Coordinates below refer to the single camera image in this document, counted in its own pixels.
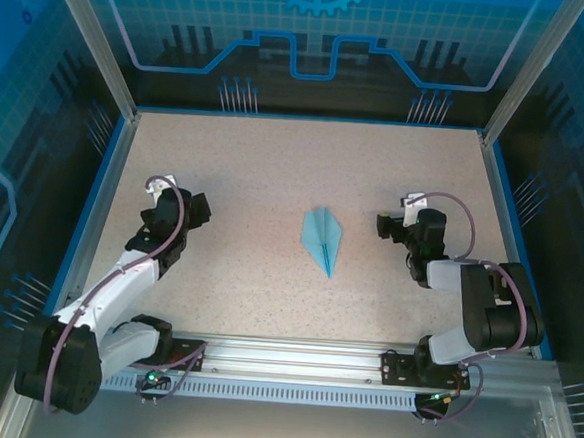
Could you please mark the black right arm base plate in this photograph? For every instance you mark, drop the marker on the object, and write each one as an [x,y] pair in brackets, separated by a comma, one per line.
[397,369]

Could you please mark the light blue paper sheet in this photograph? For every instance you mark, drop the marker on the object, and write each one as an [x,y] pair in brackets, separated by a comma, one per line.
[321,236]

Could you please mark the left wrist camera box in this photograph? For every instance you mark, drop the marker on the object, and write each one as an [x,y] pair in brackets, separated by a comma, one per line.
[161,184]

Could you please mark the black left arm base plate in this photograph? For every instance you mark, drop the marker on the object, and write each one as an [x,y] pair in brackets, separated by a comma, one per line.
[190,352]

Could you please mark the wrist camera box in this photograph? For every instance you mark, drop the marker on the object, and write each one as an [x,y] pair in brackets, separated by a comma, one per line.
[161,184]
[413,207]

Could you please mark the aluminium side rail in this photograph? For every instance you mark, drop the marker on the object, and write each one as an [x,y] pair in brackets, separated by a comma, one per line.
[101,205]
[502,219]

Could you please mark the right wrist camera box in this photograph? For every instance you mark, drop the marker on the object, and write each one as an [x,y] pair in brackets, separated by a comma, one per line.
[413,207]

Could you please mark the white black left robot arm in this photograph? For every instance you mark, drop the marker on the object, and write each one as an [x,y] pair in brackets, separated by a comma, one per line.
[117,277]

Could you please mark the grey metal shelf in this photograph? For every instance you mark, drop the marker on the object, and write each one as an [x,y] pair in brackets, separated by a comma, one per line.
[277,433]

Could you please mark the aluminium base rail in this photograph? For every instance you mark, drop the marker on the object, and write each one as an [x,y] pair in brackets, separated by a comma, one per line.
[292,354]

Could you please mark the blue printed circuit-pattern panel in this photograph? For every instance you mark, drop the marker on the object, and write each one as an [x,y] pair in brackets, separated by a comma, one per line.
[316,20]

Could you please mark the aluminium enclosure post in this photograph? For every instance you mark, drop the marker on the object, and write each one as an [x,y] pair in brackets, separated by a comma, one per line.
[91,39]
[533,70]

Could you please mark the blue printed side panel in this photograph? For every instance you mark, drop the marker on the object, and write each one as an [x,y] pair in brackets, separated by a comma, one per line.
[576,174]
[5,159]

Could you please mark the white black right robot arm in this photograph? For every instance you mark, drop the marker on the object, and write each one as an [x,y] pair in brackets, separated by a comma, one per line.
[441,274]

